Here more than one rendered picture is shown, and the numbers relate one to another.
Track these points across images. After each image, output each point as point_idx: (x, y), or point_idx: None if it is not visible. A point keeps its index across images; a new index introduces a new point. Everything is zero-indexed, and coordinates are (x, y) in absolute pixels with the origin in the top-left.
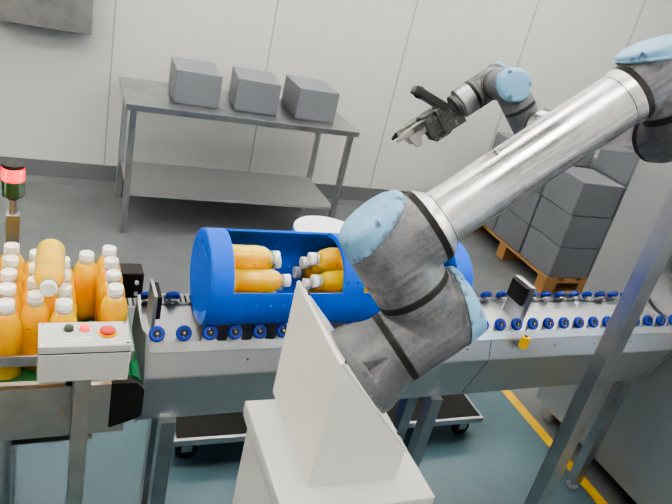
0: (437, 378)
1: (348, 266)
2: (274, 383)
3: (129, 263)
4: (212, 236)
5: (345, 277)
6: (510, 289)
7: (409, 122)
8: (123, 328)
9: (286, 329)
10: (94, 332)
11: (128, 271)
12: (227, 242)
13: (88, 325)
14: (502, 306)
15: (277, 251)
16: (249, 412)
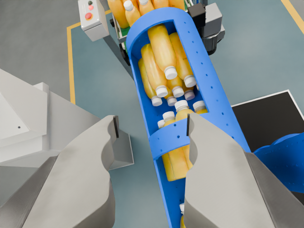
0: None
1: (154, 136)
2: (42, 91)
3: (202, 6)
4: (145, 15)
5: (149, 136)
6: None
7: (248, 185)
8: (93, 21)
9: (9, 73)
10: (89, 12)
11: (191, 9)
12: (142, 27)
13: (90, 7)
14: None
15: (170, 71)
16: (35, 84)
